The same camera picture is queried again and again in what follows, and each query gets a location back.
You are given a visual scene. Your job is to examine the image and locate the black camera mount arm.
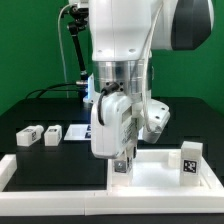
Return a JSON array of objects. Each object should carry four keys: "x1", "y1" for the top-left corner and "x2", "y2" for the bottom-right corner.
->
[{"x1": 68, "y1": 6, "x2": 89, "y2": 81}]

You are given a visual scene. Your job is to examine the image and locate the white U-shaped border fence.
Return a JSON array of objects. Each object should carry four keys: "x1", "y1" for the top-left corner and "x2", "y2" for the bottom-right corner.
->
[{"x1": 0, "y1": 155, "x2": 224, "y2": 216}]

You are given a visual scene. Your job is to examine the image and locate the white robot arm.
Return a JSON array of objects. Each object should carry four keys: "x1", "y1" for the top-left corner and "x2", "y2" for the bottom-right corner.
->
[{"x1": 68, "y1": 0, "x2": 214, "y2": 173}]

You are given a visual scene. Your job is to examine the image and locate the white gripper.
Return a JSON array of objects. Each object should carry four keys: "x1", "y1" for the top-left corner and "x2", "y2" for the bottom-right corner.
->
[{"x1": 91, "y1": 92, "x2": 170, "y2": 173}]

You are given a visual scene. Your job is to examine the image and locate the white hanging cable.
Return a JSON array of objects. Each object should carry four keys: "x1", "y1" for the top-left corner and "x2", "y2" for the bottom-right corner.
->
[{"x1": 57, "y1": 4, "x2": 72, "y2": 99}]

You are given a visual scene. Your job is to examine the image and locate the black cables on table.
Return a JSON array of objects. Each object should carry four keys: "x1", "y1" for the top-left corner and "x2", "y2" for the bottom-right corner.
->
[{"x1": 24, "y1": 79, "x2": 89, "y2": 100}]

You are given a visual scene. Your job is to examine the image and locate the white square table top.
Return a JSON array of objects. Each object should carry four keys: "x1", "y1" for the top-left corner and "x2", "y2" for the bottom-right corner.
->
[{"x1": 107, "y1": 149, "x2": 223, "y2": 190}]

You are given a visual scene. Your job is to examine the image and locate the white fiducial marker plate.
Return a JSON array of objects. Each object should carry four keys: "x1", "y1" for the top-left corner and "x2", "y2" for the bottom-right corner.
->
[{"x1": 64, "y1": 124, "x2": 91, "y2": 141}]

